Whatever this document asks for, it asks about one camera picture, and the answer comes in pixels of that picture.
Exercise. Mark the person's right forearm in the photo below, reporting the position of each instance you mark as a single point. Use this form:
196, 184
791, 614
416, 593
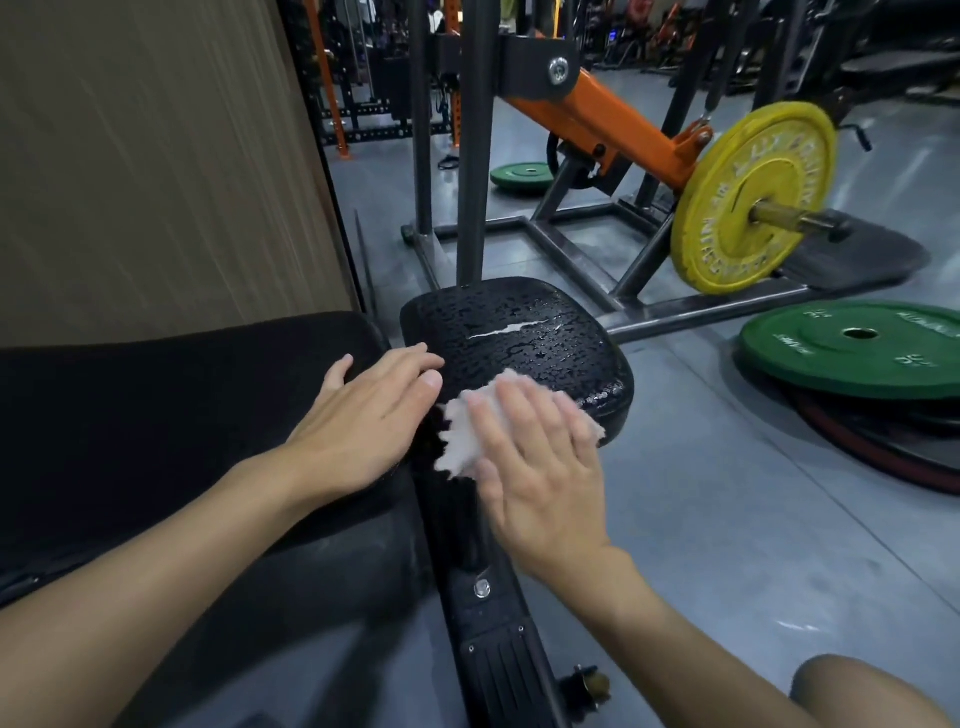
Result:
675, 660

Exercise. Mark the person's right thumb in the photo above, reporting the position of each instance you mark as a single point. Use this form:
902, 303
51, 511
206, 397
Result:
489, 491

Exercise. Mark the person's left middle finger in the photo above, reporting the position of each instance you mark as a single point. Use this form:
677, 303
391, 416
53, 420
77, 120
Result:
412, 377

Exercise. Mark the orange and black power rack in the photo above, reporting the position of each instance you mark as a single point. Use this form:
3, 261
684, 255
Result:
330, 82

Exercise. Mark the person's left hand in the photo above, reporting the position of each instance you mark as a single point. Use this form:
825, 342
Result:
360, 435

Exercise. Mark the black wet seat pad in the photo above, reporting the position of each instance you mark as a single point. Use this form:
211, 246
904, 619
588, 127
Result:
517, 330

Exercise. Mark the person's left little finger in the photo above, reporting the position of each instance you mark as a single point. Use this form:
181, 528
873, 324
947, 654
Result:
337, 375

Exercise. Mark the black adjustment knob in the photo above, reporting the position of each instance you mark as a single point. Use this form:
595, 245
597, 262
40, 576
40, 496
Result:
589, 686

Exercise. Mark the black bench back pad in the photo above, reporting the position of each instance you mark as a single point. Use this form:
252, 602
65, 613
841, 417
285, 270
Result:
150, 420

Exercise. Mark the small green weight plate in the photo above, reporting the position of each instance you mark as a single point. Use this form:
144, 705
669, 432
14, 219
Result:
521, 176

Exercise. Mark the black gym machines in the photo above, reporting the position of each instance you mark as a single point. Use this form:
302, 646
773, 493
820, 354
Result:
825, 37

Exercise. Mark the person's right hand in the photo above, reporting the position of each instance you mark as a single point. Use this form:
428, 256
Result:
544, 487

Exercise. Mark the large green weight plate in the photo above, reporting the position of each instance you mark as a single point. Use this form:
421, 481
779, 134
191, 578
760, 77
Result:
862, 352

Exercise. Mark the metal barbell sleeve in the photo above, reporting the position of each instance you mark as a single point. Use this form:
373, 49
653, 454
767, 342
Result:
795, 217

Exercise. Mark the grey steel machine frame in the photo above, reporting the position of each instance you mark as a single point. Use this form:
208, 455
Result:
474, 150

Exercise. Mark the person's knee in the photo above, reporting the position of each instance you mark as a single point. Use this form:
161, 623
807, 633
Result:
862, 694

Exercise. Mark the person's left forearm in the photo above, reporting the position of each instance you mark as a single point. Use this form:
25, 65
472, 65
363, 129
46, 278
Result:
150, 585

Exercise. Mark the yellow weight plate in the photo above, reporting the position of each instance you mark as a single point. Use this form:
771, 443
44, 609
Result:
720, 217

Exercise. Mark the black bench frame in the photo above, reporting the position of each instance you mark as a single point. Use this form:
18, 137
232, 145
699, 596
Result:
480, 622

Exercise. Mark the black and red weight plate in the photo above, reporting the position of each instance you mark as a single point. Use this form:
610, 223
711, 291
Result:
870, 435

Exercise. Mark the white cleaning cloth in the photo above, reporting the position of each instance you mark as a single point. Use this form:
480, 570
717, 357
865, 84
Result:
459, 442

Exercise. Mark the black rubber foot platform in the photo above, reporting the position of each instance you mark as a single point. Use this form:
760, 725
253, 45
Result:
862, 259

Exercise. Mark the person's right middle finger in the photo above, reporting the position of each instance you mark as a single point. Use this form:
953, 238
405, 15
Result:
525, 420

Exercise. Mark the person's right little finger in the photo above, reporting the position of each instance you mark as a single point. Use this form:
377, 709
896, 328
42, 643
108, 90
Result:
589, 457

